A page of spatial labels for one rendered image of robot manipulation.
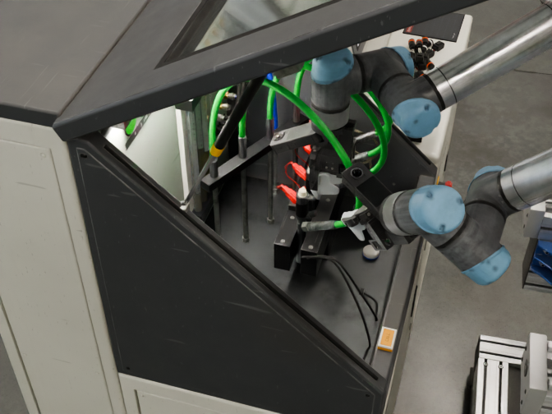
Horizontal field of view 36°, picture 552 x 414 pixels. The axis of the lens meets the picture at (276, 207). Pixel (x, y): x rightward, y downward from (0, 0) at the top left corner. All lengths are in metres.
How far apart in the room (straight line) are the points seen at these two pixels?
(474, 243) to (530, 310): 1.80
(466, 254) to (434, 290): 1.77
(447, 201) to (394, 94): 0.29
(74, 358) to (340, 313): 0.60
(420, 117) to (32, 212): 0.72
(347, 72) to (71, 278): 0.67
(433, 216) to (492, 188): 0.17
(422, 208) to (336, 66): 0.37
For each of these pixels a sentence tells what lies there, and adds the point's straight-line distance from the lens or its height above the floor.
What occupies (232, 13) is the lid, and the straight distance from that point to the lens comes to 1.41.
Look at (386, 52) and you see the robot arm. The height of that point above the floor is 1.44.
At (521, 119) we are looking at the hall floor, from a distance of 3.96.
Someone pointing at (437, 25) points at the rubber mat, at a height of 0.98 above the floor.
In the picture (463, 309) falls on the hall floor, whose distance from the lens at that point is 3.09.
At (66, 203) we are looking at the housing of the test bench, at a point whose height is 1.30.
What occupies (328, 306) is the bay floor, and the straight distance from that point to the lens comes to 1.95.
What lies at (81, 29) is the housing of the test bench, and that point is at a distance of 1.61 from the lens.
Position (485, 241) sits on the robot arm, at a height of 1.37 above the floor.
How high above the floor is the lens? 2.32
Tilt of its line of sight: 44 degrees down
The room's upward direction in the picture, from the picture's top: straight up
